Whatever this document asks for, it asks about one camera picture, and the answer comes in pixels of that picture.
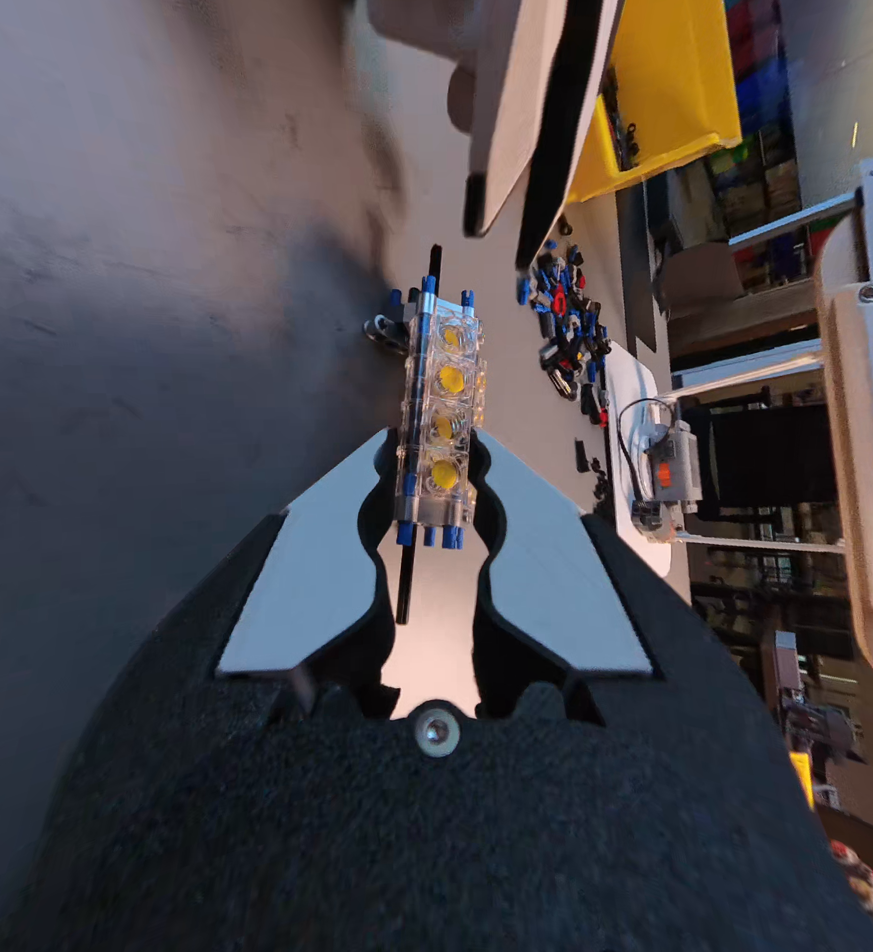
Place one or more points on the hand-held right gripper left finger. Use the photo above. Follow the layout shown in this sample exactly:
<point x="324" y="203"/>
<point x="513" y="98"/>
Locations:
<point x="310" y="587"/>

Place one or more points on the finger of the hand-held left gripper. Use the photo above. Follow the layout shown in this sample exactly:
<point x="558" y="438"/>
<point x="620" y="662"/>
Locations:
<point x="570" y="97"/>
<point x="518" y="97"/>

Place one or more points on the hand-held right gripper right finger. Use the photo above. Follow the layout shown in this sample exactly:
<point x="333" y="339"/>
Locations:
<point x="555" y="587"/>

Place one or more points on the clear brick engine assembly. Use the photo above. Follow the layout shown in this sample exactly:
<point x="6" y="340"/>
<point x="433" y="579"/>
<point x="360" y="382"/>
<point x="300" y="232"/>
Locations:
<point x="444" y="387"/>

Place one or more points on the grey desk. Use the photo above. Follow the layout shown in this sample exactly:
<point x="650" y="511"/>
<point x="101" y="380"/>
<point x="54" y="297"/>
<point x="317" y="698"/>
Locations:
<point x="146" y="297"/>

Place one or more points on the yellow plastic bin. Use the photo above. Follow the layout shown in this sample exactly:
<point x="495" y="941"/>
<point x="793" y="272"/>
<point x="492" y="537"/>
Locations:
<point x="674" y="74"/>

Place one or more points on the pile of black pins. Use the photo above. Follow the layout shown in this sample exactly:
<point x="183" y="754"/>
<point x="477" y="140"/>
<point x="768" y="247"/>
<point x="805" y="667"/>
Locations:
<point x="581" y="455"/>

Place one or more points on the grey motor brick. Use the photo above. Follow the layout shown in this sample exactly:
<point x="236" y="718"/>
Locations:
<point x="674" y="461"/>

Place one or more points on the shelf of coloured bins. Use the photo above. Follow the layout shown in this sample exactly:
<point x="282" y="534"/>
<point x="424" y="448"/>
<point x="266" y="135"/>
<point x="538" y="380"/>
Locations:
<point x="756" y="89"/>

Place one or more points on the pile of mixed brick parts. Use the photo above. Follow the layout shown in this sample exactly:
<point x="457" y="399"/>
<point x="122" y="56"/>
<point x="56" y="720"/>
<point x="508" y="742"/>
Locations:
<point x="567" y="327"/>

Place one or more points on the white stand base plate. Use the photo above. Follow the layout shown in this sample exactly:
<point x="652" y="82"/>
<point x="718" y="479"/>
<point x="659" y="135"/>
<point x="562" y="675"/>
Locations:
<point x="622" y="387"/>

